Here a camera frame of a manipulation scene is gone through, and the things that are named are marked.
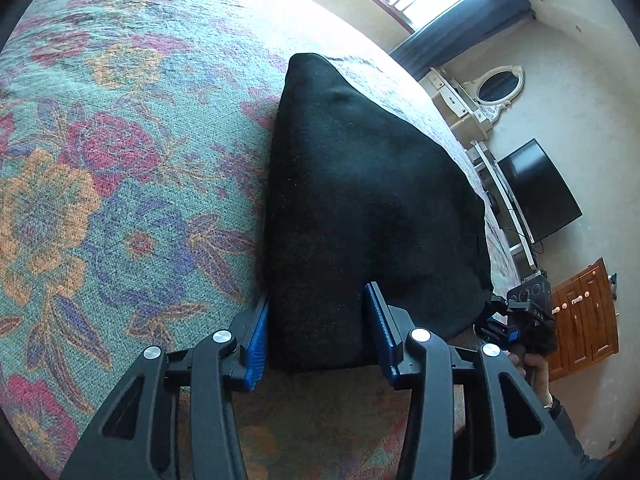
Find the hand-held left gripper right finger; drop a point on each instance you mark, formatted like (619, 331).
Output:
(382, 335)

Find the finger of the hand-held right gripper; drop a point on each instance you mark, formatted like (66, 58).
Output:
(500, 335)
(500, 304)

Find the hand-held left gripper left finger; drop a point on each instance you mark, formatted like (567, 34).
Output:
(256, 345)

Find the black pants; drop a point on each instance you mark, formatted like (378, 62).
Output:
(370, 200)

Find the person's right forearm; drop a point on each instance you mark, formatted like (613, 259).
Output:
(575, 445)

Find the person's right hand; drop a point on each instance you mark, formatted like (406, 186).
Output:
(537, 375)

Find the wooden cabinet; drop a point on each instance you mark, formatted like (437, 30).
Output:
(585, 320)

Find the wristwatch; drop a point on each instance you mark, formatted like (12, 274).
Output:
(548, 402)

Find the white television stand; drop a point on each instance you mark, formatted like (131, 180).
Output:
(500, 195)

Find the black television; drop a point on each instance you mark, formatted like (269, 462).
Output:
(540, 190)

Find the white dresser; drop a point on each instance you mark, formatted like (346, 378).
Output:
(450, 95)

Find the white oval framed mirror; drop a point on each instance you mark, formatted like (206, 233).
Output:
(495, 85)

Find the floral bedspread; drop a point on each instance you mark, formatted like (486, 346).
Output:
(125, 135)

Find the dark blue curtain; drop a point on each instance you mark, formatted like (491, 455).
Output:
(450, 35)

